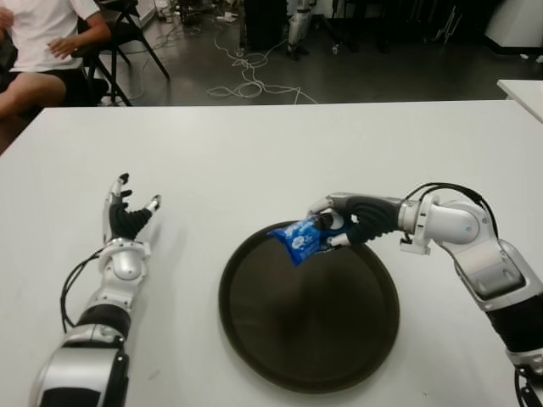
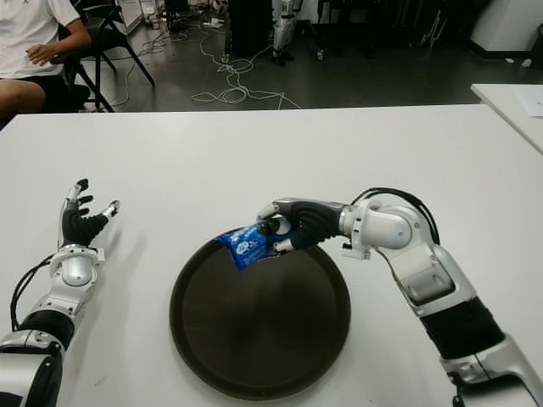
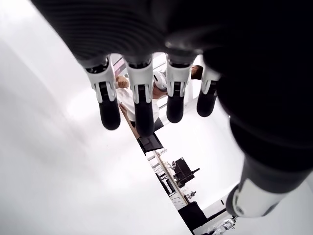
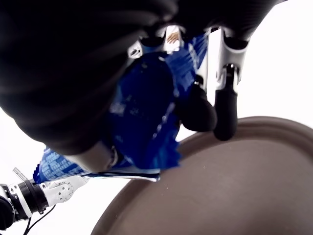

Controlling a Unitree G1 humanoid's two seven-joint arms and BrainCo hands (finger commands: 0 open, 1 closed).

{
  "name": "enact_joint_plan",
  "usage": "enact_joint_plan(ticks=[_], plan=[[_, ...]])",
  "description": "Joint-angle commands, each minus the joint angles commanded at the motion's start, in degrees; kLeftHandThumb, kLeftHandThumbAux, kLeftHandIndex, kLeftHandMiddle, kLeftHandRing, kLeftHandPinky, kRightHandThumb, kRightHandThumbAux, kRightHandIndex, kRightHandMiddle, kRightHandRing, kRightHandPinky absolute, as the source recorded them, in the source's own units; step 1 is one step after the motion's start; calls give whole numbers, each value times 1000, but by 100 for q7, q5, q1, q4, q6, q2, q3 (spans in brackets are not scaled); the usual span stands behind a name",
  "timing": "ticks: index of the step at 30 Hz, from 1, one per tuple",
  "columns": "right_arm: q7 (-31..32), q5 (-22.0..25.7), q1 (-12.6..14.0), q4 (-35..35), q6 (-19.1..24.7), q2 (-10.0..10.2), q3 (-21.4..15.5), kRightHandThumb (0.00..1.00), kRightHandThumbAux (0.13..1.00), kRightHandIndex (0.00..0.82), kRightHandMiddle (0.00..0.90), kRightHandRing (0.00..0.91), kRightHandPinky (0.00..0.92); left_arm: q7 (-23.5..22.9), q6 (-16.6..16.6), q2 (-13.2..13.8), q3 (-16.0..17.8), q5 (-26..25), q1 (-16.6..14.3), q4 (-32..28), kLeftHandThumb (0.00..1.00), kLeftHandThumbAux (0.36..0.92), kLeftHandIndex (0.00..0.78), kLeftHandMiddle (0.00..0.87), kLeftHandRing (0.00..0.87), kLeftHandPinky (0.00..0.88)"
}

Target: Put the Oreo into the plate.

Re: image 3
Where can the dark haired person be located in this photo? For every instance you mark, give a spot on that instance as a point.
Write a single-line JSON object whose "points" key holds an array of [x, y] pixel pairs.
{"points": [[196, 72]]}

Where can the black equipment on workbench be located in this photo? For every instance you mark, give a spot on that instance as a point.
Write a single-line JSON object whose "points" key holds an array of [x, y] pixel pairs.
{"points": [[183, 172]]}

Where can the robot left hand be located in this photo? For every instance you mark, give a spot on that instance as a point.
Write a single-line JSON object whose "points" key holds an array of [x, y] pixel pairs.
{"points": [[195, 29]]}

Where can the seated person in white shirt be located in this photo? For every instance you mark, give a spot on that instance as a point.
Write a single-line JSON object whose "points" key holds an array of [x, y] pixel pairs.
{"points": [[126, 100]]}

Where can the black box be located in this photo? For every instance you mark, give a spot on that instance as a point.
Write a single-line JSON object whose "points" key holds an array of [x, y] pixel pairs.
{"points": [[193, 216]]}

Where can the black chair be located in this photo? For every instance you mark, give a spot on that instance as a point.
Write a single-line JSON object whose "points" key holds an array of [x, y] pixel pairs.
{"points": [[150, 144]]}

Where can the white VR headset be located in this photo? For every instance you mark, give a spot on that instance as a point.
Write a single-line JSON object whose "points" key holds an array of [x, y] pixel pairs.
{"points": [[160, 80]]}

